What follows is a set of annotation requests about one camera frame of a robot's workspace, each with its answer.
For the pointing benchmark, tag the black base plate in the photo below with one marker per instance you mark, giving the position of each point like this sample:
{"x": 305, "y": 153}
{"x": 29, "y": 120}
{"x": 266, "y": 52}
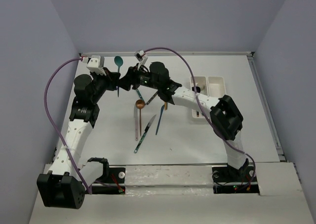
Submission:
{"x": 226, "y": 182}
{"x": 114, "y": 184}

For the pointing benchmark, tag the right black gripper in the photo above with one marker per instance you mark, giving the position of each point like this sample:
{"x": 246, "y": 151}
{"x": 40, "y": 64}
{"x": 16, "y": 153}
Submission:
{"x": 132, "y": 73}

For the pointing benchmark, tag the teal plastic spoon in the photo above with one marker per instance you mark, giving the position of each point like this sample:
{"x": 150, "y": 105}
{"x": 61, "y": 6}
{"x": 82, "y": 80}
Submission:
{"x": 118, "y": 62}

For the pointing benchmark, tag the silver knife dark handle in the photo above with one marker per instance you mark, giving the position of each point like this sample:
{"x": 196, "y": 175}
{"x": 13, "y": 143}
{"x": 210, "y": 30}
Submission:
{"x": 151, "y": 99}

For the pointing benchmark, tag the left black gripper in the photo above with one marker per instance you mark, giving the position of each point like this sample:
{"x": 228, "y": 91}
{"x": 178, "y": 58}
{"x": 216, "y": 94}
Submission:
{"x": 112, "y": 82}

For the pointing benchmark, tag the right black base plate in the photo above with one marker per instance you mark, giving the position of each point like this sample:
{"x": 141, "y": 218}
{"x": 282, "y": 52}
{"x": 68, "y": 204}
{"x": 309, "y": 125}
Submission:
{"x": 226, "y": 182}

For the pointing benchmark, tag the silver spoon teal handle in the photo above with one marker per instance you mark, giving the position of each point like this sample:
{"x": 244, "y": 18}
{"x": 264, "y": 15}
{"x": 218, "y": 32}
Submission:
{"x": 139, "y": 94}

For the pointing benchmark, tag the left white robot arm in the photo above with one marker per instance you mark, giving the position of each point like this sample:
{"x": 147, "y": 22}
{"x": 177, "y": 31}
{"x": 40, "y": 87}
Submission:
{"x": 65, "y": 184}

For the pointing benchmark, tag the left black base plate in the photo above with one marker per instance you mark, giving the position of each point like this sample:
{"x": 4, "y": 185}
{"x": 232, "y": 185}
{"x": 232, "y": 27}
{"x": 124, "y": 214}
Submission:
{"x": 114, "y": 184}

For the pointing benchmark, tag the silver knife pink handle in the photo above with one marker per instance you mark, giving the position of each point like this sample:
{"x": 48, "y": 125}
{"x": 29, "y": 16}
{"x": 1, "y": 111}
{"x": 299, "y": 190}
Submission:
{"x": 136, "y": 120}

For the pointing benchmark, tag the black spoon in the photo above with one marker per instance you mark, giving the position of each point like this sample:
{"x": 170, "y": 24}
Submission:
{"x": 198, "y": 91}

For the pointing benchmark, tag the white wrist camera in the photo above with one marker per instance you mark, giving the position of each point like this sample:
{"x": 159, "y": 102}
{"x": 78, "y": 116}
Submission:
{"x": 141, "y": 56}
{"x": 95, "y": 64}

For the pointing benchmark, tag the white two-compartment container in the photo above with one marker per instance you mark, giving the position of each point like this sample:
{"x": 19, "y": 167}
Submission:
{"x": 214, "y": 87}

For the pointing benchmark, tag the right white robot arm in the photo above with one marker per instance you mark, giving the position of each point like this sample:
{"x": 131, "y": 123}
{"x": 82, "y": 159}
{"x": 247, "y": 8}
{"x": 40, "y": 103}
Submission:
{"x": 222, "y": 112}

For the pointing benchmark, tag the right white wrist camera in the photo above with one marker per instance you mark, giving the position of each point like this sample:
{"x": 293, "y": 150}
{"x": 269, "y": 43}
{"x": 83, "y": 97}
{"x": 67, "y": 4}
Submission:
{"x": 141, "y": 56}

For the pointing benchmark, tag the copper spoon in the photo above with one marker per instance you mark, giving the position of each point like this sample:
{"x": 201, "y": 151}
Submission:
{"x": 140, "y": 104}

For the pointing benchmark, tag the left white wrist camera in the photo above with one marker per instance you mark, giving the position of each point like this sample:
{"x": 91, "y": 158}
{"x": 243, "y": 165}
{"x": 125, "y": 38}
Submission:
{"x": 95, "y": 64}

